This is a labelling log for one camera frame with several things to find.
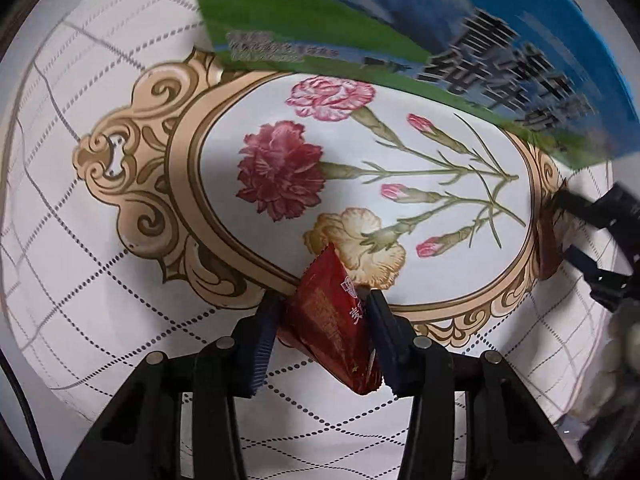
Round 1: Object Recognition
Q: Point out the small red triangular packet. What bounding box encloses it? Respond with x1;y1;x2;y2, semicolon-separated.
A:
278;244;382;396

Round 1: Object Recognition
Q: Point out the blue printed cardboard box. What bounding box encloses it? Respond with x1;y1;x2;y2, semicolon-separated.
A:
196;0;639;168

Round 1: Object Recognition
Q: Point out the white floral quilted blanket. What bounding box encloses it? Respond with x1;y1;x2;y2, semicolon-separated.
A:
1;0;616;479

